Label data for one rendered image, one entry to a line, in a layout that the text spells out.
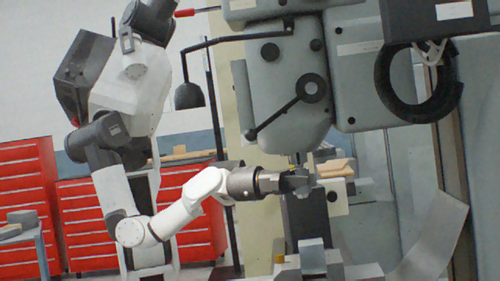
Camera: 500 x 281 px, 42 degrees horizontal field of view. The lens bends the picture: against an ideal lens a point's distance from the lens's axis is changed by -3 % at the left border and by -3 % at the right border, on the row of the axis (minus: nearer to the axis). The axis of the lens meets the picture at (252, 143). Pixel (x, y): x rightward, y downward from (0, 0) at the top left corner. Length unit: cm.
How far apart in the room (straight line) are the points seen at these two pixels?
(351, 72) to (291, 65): 14
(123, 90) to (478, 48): 96
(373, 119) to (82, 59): 88
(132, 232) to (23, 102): 978
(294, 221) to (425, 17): 89
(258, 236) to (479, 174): 204
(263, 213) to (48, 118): 820
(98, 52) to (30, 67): 947
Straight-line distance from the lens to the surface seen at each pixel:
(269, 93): 153
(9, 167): 676
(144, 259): 224
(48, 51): 1134
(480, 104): 152
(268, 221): 340
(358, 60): 152
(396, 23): 128
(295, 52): 153
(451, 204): 167
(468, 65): 152
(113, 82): 191
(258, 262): 344
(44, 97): 1133
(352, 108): 151
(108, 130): 181
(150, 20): 204
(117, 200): 179
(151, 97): 191
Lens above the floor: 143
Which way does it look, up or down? 3 degrees down
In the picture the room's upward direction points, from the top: 8 degrees counter-clockwise
